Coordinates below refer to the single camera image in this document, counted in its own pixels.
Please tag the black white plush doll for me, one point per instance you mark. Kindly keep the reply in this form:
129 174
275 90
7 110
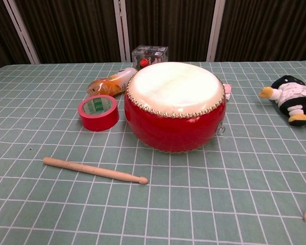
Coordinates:
293 97

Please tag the white partition post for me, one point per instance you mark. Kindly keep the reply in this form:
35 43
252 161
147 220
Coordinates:
23 33
216 30
122 30

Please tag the pink wet wipes pack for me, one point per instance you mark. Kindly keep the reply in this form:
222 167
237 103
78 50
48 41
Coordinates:
227 92

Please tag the red tape roll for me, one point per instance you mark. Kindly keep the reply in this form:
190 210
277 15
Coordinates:
99 121

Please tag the orange juice bottle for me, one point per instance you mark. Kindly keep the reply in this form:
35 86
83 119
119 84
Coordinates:
109 84

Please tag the green checked tablecloth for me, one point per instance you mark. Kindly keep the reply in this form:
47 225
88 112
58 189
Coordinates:
193 199

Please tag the clear plastic box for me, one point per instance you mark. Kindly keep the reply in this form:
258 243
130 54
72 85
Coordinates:
150 54

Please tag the red drum with white skin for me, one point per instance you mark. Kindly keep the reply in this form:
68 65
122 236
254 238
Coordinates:
173 127

